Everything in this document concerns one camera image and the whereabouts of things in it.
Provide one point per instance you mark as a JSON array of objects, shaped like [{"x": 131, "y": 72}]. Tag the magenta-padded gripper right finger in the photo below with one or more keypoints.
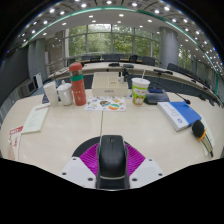
[{"x": 136, "y": 160}]

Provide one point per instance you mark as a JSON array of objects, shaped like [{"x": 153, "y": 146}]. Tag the white lidded cup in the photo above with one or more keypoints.
[{"x": 65, "y": 95}]

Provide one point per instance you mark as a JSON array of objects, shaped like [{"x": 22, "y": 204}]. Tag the black computer mouse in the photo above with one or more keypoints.
[{"x": 112, "y": 155}]

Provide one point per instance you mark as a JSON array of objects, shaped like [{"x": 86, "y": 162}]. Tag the red drink bottle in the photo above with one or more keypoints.
[{"x": 78, "y": 86}]

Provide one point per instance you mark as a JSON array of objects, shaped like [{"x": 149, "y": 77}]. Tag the row of black office chairs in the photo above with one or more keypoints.
[{"x": 148, "y": 60}]

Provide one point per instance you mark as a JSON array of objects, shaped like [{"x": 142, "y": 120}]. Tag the printed drink cup with straw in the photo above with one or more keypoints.
[{"x": 140, "y": 91}]

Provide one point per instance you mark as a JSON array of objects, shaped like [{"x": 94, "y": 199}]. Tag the white cardboard box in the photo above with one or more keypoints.
[{"x": 108, "y": 86}]

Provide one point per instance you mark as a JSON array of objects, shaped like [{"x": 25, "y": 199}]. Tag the colourful sticker sheet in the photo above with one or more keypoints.
[{"x": 105, "y": 104}]

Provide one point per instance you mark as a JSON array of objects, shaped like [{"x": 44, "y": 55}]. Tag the handheld microphone with foam head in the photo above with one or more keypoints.
[{"x": 198, "y": 128}]

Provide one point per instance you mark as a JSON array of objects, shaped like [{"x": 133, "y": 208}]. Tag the black desk microphone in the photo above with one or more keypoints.
[{"x": 163, "y": 71}]

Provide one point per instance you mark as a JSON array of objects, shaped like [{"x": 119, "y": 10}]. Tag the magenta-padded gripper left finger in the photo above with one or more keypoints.
[{"x": 89, "y": 160}]

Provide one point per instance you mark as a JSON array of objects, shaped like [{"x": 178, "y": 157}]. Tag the group of ceiling spotlights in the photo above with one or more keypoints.
[{"x": 146, "y": 20}]

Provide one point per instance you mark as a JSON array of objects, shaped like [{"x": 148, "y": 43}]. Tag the red and white leaflet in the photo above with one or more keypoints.
[{"x": 15, "y": 140}]

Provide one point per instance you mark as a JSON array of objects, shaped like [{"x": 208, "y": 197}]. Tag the black gooseneck conference microphone unit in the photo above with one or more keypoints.
[{"x": 156, "y": 96}]

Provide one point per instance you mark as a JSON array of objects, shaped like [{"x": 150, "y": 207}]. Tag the blue and white book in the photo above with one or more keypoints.
[{"x": 181, "y": 115}]

